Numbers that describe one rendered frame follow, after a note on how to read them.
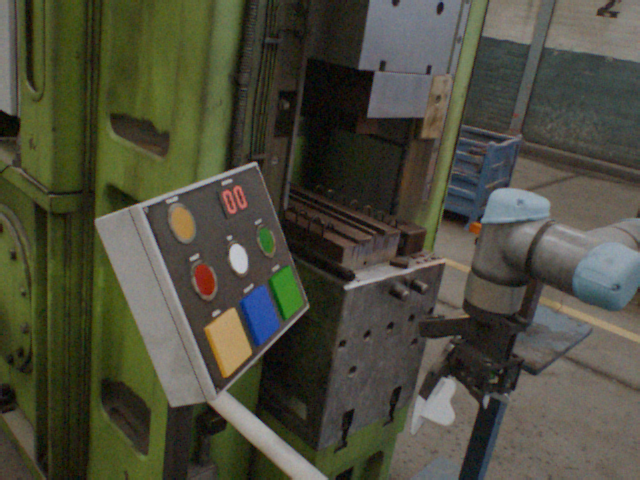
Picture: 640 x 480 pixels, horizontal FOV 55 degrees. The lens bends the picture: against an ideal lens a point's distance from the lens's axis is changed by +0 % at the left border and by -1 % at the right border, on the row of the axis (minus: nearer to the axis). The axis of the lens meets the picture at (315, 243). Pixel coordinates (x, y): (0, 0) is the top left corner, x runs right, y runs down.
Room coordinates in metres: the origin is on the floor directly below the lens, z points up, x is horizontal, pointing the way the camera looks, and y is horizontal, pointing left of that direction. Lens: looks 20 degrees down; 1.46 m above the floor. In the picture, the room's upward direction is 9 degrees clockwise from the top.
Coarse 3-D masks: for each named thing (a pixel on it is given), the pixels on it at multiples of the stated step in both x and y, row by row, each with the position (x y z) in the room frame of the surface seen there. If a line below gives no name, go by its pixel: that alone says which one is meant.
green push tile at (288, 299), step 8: (280, 272) 0.96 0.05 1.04; (288, 272) 0.98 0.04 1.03; (272, 280) 0.93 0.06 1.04; (280, 280) 0.95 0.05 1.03; (288, 280) 0.97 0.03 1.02; (272, 288) 0.93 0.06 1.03; (280, 288) 0.94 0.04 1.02; (288, 288) 0.96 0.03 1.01; (296, 288) 0.99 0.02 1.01; (280, 296) 0.93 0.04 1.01; (288, 296) 0.95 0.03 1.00; (296, 296) 0.97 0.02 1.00; (280, 304) 0.92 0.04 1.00; (288, 304) 0.94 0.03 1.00; (296, 304) 0.96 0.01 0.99; (280, 312) 0.92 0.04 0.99; (288, 312) 0.93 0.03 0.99
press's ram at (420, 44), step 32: (320, 0) 1.35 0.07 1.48; (352, 0) 1.29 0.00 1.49; (384, 0) 1.29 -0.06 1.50; (416, 0) 1.36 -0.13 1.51; (448, 0) 1.44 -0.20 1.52; (320, 32) 1.34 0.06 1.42; (352, 32) 1.28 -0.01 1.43; (384, 32) 1.30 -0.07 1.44; (416, 32) 1.38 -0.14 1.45; (448, 32) 1.46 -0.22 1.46; (352, 64) 1.27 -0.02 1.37; (384, 64) 1.32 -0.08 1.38; (416, 64) 1.39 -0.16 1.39
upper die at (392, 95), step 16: (320, 64) 1.41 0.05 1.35; (336, 64) 1.37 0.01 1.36; (320, 80) 1.40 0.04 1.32; (336, 80) 1.37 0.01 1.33; (352, 80) 1.34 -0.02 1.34; (368, 80) 1.31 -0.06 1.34; (384, 80) 1.32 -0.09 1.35; (400, 80) 1.36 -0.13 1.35; (416, 80) 1.40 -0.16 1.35; (304, 96) 1.43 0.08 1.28; (320, 96) 1.40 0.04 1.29; (336, 96) 1.36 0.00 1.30; (352, 96) 1.33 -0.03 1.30; (368, 96) 1.30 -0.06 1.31; (384, 96) 1.33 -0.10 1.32; (400, 96) 1.37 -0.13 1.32; (416, 96) 1.41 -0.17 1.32; (352, 112) 1.33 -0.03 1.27; (368, 112) 1.30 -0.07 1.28; (384, 112) 1.34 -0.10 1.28; (400, 112) 1.38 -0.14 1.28; (416, 112) 1.42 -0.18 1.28
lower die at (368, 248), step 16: (304, 192) 1.61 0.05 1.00; (288, 208) 1.50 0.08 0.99; (304, 208) 1.50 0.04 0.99; (320, 208) 1.49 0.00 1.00; (288, 224) 1.43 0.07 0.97; (304, 224) 1.41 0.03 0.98; (320, 224) 1.41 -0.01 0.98; (336, 224) 1.42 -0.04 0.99; (352, 224) 1.42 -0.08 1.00; (384, 224) 1.47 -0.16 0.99; (304, 240) 1.38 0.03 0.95; (336, 240) 1.33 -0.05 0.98; (352, 240) 1.34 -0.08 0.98; (368, 240) 1.36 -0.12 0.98; (384, 240) 1.40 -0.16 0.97; (336, 256) 1.31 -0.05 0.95; (352, 256) 1.32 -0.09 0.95; (368, 256) 1.37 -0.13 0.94; (384, 256) 1.41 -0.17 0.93
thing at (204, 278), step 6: (198, 270) 0.78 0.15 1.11; (204, 270) 0.79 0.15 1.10; (210, 270) 0.80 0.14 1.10; (198, 276) 0.77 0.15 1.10; (204, 276) 0.78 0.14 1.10; (210, 276) 0.80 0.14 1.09; (198, 282) 0.77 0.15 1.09; (204, 282) 0.78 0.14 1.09; (210, 282) 0.79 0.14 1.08; (198, 288) 0.76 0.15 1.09; (204, 288) 0.77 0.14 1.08; (210, 288) 0.78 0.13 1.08; (204, 294) 0.77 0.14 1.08; (210, 294) 0.78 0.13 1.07
